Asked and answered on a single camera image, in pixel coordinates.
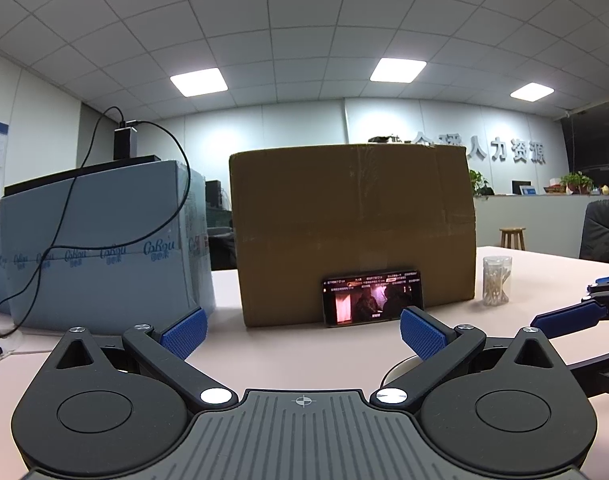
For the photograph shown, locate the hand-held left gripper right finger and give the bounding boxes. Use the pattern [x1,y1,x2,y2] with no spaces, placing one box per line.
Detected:
[369,306,565,408]

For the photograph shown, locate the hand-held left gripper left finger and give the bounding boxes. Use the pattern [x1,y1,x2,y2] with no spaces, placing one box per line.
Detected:
[47,307,238,408]

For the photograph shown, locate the white round plate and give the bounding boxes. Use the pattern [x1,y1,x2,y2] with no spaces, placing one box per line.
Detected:
[381,356,421,387]

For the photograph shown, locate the black leather office chair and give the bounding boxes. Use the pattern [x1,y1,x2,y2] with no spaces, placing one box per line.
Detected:
[579,198,609,265]

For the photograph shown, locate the black smartphone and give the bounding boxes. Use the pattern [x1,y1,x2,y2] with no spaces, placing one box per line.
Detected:
[321,270,426,329]

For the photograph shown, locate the clear cotton swab jar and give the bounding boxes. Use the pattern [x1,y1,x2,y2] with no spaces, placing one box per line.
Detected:
[481,255,514,307]

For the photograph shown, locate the white reception counter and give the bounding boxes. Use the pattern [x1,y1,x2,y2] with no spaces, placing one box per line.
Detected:
[472,192,609,262]

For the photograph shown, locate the wooden stool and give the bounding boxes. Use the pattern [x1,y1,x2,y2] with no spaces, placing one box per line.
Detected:
[499,227,527,251]

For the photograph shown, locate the potted plant red pot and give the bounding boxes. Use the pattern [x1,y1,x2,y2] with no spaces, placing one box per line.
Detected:
[559,171,596,196]

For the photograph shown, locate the large light blue carton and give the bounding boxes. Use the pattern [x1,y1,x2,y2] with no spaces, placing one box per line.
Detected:
[0,159,218,333]

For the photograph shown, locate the brown cardboard box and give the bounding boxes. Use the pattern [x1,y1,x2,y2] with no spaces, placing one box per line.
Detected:
[228,143,478,330]

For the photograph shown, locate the green potted plant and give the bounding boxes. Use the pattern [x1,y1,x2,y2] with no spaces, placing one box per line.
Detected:
[468,169,494,197]

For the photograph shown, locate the flat black device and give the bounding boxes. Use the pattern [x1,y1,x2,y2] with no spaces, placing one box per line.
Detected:
[3,156,161,197]

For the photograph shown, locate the black power adapter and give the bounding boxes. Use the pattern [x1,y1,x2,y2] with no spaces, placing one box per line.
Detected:
[113,120,138,162]

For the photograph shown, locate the ceiling light panel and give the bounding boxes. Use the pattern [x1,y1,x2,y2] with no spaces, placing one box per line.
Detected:
[170,67,229,96]
[370,57,428,84]
[509,82,555,102]

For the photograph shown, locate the wall lettering sign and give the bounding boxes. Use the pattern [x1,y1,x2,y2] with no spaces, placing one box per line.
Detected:
[368,131,547,165]

